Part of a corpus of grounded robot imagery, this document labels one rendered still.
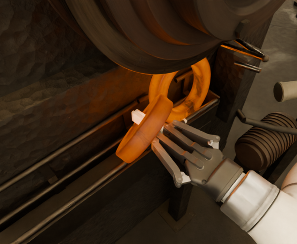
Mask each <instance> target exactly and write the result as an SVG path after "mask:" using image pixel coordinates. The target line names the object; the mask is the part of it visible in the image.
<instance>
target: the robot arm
mask: <svg viewBox="0 0 297 244"><path fill-rule="evenodd" d="M144 116H145V114H144V113H143V112H141V111H140V110H138V109H136V110H135V111H132V121H133V122H135V123H136V124H138V125H139V124H140V122H141V121H142V119H143V118H144ZM166 136H167V137H169V138H170V139H171V140H173V141H174V142H175V143H176V144H175V143H174V142H172V141H171V140H170V139H169V138H167V137H166ZM189 138H190V139H192V140H194V141H196V142H198V143H200V144H203V145H205V146H208V148H206V147H201V146H200V145H199V144H197V143H196V142H192V141H191V140H190V139H189ZM219 141H220V137H219V136H216V135H209V134H207V133H204V132H202V131H200V130H198V129H195V128H193V127H191V126H189V125H187V124H184V123H182V122H180V121H178V120H173V121H172V122H171V123H169V124H167V123H165V124H164V125H163V127H162V128H161V130H160V131H159V133H158V134H157V136H156V137H155V139H154V140H153V141H152V142H151V148H152V150H153V151H154V153H155V154H156V155H157V157H158V158H159V160H160V161H161V162H162V164H163V165H164V166H165V168H166V169H167V170H168V172H169V173H170V174H171V176H172V177H173V180H174V183H175V186H176V187H177V188H180V187H181V185H183V184H187V183H191V184H192V185H196V186H198V187H200V188H201V189H202V190H203V191H204V192H205V193H207V194H208V195H209V196H210V197H211V198H213V199H214V200H215V201H216V202H220V201H221V202H223V205H222V206H221V208H220V209H221V211H222V212H223V213H224V214H225V215H227V216H228V217H229V218H230V219H231V220H233V221H234V222H235V223H236V224H237V225H239V226H240V228H241V229H242V230H244V231H246V232H247V233H248V234H249V235H250V236H251V237H252V238H253V239H254V240H255V242H256V243H257V244H297V162H296V163H295V165H294V166H293V167H292V168H291V170H290V171H289V172H288V174H287V175H286V177H285V179H284V181H283V183H282V186H281V190H280V189H278V188H277V186H275V185H273V184H271V183H270V182H269V181H267V180H266V179H264V178H263V177H262V176H260V175H259V174H257V173H256V172H255V171H253V170H249V171H248V172H247V174H245V173H243V171H244V170H243V168H242V167H241V166H239V165H238V164H237V163H235V162H234V161H233V160H231V159H230V158H227V157H225V156H224V155H223V153H222V152H221V151H220V150H219ZM177 144H178V145H179V146H180V147H179V146H178V145H177ZM182 148H183V149H184V150H183V149H182ZM165 150H166V151H167V152H169V153H170V154H171V155H173V156H174V157H175V158H176V159H178V160H179V161H180V163H181V164H182V165H184V166H185V168H186V172H187V175H185V173H184V172H181V171H180V170H179V168H178V166H177V165H176V163H175V162H174V161H173V160H172V158H171V157H170V156H169V155H168V153H167V152H166V151H165Z"/></svg>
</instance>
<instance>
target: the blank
mask: <svg viewBox="0 0 297 244"><path fill-rule="evenodd" d="M172 108H173V102H172V101H170V100H169V99H168V98H167V97H165V96H164V95H163V94H159V95H157V96H156V97H155V98H154V99H153V100H152V101H151V102H150V103H149V105H148V106H147V107H146V108H145V109H144V111H143V113H144V114H145V116H144V118H143V119H142V121H141V122H140V124H139V125H138V124H136V123H135V122H134V124H133V125H132V126H131V128H130V129H129V131H128V132H127V134H126V135H125V137H124V138H123V140H122V141H121V143H120V144H119V146H118V148H117V150H116V156H118V157H119V158H121V159H122V160H123V161H125V162H126V163H131V162H133V161H134V160H135V159H137V158H138V157H139V156H140V155H141V154H142V153H143V151H144V150H145V149H146V148H147V147H148V146H149V145H150V143H151V142H152V141H153V140H154V139H155V137H156V136H157V134H158V133H159V131H160V130H161V128H162V127H163V125H164V124H165V122H166V121H167V119H168V117H169V115H170V113H171V111H172Z"/></svg>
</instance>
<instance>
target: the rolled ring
mask: <svg viewBox="0 0 297 244"><path fill-rule="evenodd" d="M191 68H192V70H193V86H192V89H191V91H190V93H189V95H188V97H187V98H186V99H185V101H184V102H183V103H182V104H180V105H179V106H177V107H174V108H172V111H171V113H170V115H169V117H168V119H167V121H166V122H167V123H171V122H172V121H173V120H178V121H181V120H182V119H184V118H186V117H187V116H189V115H190V114H192V113H193V112H195V111H196V110H198V109H199V108H200V106H201V105H202V103H203V101H204V99H205V97H206V95H207V92H208V89H209V85H210V77H211V72H210V65H209V62H208V60H207V59H206V58H204V59H202V60H201V61H199V62H197V63H195V64H194V65H192V66H191ZM177 72H178V71H176V72H172V73H168V74H161V75H153V76H152V79H151V82H150V86H149V92H148V98H149V103H150V102H151V101H152V100H153V99H154V98H155V97H156V96H157V95H159V94H163V95H164V96H165V97H167V94H168V89H169V86H170V83H171V81H172V79H173V77H174V76H175V74H176V73H177Z"/></svg>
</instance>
